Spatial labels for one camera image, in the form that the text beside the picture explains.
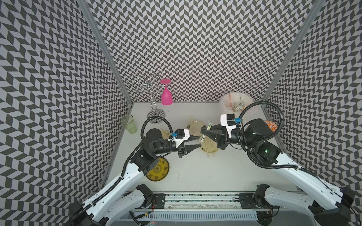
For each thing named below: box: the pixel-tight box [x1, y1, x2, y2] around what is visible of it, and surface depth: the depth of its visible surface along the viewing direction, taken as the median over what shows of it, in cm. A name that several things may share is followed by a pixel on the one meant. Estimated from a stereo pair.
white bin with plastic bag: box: [219, 91, 255, 118], surface depth 90 cm
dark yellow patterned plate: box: [145, 157, 170, 182], surface depth 84 cm
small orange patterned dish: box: [263, 120, 279, 134], surface depth 100 cm
